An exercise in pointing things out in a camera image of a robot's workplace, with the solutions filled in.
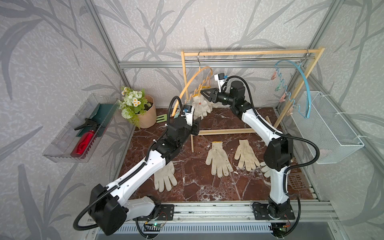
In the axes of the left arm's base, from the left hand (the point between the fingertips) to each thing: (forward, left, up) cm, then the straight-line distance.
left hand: (197, 116), depth 73 cm
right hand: (+14, -3, +5) cm, 15 cm away
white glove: (+15, -2, -8) cm, 18 cm away
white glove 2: (-19, +19, -31) cm, 41 cm away
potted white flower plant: (+13, +34, -8) cm, 38 cm away
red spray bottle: (-18, +44, +3) cm, 48 cm away
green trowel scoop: (-3, +47, 0) cm, 47 cm away
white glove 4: (-4, -31, -30) cm, 43 cm away
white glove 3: (-9, -14, -30) cm, 35 cm away
